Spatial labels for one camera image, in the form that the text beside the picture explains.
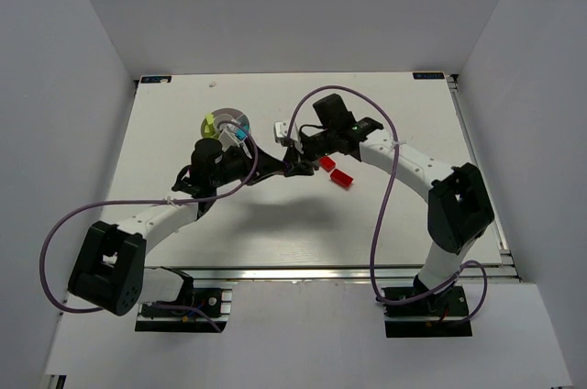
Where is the aluminium table frame rail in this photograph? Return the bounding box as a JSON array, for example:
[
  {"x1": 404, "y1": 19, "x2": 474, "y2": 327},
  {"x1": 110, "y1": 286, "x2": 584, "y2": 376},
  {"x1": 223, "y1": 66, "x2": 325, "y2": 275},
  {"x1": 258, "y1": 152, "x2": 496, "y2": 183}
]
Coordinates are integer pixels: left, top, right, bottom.
[{"x1": 446, "y1": 74, "x2": 522, "y2": 282}]

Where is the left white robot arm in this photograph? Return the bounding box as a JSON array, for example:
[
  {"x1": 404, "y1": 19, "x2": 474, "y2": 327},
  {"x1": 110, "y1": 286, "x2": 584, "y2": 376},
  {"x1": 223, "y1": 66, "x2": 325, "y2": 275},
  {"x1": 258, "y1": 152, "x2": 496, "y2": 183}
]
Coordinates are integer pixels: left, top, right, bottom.
[{"x1": 68, "y1": 138, "x2": 313, "y2": 316}]

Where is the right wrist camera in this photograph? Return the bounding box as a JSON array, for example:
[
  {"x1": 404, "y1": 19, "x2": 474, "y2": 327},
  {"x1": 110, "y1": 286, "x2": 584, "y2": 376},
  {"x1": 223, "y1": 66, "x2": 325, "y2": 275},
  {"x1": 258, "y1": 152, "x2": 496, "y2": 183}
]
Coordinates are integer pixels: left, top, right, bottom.
[{"x1": 273, "y1": 121, "x2": 299, "y2": 147}]

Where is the red lego long brick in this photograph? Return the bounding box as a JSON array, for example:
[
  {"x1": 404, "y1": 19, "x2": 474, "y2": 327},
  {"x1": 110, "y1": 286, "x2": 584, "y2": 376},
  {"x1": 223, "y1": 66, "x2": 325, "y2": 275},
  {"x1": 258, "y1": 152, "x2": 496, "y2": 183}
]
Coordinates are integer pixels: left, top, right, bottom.
[{"x1": 318, "y1": 156, "x2": 336, "y2": 172}]

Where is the red lego short brick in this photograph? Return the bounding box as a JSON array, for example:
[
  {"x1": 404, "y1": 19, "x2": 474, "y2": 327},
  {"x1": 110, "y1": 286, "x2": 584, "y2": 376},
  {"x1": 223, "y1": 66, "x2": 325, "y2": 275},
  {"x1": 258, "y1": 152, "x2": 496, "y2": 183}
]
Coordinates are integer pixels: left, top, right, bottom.
[{"x1": 330, "y1": 169, "x2": 354, "y2": 189}]

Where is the blue table label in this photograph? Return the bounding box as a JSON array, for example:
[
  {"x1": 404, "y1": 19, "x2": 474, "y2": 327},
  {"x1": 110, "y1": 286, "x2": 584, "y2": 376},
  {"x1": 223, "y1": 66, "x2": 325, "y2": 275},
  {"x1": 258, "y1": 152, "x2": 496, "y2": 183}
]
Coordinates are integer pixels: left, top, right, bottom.
[
  {"x1": 412, "y1": 72, "x2": 445, "y2": 80},
  {"x1": 139, "y1": 75, "x2": 172, "y2": 84}
]

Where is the left blue table label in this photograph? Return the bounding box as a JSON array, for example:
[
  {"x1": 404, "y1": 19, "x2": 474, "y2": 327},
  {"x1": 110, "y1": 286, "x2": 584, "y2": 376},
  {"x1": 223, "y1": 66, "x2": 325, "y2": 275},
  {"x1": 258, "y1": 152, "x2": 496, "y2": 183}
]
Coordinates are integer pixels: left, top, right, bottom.
[{"x1": 139, "y1": 75, "x2": 172, "y2": 84}]

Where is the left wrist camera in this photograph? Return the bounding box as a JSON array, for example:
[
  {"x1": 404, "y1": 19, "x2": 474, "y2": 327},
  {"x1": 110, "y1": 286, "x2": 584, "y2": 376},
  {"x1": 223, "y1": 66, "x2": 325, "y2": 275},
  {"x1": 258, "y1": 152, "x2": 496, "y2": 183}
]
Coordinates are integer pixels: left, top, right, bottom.
[{"x1": 218, "y1": 122, "x2": 247, "y2": 150}]

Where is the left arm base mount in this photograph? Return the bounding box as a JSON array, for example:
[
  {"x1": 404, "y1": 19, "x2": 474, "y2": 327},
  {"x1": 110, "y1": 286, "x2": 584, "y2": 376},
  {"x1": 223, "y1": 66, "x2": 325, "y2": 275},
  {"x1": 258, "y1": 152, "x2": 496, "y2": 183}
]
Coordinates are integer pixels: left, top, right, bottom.
[{"x1": 135, "y1": 268, "x2": 234, "y2": 333}]

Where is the right blue table label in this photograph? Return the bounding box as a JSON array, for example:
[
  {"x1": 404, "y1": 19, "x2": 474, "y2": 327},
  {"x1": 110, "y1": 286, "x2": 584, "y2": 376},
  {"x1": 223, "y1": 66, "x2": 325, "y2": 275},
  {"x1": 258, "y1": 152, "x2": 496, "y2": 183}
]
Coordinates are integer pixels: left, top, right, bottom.
[{"x1": 412, "y1": 72, "x2": 445, "y2": 80}]

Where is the light green lego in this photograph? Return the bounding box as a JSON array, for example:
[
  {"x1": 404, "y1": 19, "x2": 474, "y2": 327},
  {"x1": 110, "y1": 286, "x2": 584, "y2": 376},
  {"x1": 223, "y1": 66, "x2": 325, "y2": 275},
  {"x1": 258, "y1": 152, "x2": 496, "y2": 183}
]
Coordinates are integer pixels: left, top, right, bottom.
[
  {"x1": 202, "y1": 126, "x2": 215, "y2": 138},
  {"x1": 204, "y1": 114, "x2": 215, "y2": 126}
]

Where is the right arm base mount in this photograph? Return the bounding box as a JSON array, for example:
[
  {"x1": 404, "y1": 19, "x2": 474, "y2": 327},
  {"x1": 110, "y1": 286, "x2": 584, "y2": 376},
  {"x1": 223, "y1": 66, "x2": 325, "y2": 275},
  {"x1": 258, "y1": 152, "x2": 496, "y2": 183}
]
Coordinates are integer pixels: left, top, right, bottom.
[{"x1": 376, "y1": 286, "x2": 472, "y2": 339}]

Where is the white divided round container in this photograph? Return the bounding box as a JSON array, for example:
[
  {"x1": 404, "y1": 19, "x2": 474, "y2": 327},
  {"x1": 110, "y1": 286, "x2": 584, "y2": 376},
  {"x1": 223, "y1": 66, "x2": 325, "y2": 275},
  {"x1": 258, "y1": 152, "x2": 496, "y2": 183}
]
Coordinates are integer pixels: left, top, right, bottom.
[{"x1": 200, "y1": 108, "x2": 250, "y2": 150}]

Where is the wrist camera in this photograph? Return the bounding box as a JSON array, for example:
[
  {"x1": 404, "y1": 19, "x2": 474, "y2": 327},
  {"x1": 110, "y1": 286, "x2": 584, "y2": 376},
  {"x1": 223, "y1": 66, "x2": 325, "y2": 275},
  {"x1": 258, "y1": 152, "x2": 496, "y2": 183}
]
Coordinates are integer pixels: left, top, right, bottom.
[
  {"x1": 218, "y1": 122, "x2": 247, "y2": 150},
  {"x1": 273, "y1": 121, "x2": 299, "y2": 147}
]

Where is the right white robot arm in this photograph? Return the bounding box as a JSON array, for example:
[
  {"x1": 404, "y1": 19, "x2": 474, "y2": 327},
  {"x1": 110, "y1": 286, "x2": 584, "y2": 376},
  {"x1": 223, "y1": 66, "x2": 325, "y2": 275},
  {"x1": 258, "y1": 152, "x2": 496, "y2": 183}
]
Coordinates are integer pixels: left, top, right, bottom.
[{"x1": 273, "y1": 94, "x2": 494, "y2": 295}]

